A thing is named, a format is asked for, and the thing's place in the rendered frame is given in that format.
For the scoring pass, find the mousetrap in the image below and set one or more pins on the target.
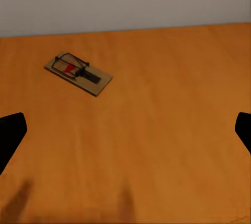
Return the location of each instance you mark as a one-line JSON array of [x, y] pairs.
[[79, 73]]

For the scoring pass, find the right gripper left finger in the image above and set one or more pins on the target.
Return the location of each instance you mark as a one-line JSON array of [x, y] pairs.
[[12, 129]]

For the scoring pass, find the cabinet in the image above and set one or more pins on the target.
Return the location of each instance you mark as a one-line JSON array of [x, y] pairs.
[[158, 144]]

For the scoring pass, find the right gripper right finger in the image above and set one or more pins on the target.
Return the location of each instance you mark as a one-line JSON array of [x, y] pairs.
[[243, 129]]

